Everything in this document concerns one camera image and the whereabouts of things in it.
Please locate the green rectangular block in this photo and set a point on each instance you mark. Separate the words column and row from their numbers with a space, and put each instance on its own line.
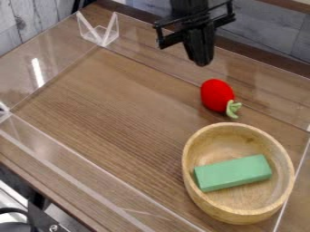
column 231, row 173

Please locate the red knitted strawberry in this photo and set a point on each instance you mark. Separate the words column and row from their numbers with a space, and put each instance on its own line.
column 217, row 98

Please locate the clear acrylic enclosure wall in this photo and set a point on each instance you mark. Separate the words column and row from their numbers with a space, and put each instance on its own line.
column 101, row 108

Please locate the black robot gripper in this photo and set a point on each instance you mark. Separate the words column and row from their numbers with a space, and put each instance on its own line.
column 189, row 14

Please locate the black metal stand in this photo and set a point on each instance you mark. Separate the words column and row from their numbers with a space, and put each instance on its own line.
column 26, row 211

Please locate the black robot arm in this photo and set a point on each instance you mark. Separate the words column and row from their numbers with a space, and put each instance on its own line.
column 189, row 25

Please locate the light wooden bowl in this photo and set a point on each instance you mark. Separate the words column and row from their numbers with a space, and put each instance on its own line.
column 252, row 202

